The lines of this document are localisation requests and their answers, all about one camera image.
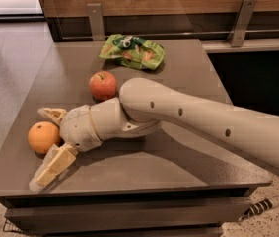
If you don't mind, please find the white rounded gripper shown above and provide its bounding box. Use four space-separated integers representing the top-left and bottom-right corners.
29 105 102 191

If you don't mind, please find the orange fruit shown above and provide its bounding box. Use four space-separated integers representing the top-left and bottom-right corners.
28 121 61 154

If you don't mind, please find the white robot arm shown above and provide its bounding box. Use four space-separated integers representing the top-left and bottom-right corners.
29 78 279 191

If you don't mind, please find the red apple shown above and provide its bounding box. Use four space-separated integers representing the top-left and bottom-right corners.
89 71 117 101

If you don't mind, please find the green snack bag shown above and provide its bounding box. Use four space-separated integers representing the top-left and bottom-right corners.
99 34 165 71

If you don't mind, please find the left metal bracket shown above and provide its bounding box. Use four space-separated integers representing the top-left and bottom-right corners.
87 3 105 41

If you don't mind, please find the metal bracket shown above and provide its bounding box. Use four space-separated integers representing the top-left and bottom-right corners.
87 3 105 41
227 0 257 47

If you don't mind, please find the right metal bracket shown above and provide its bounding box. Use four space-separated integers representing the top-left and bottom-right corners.
227 0 257 47

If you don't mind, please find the black white striped cable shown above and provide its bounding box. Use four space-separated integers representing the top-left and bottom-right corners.
238 195 279 222

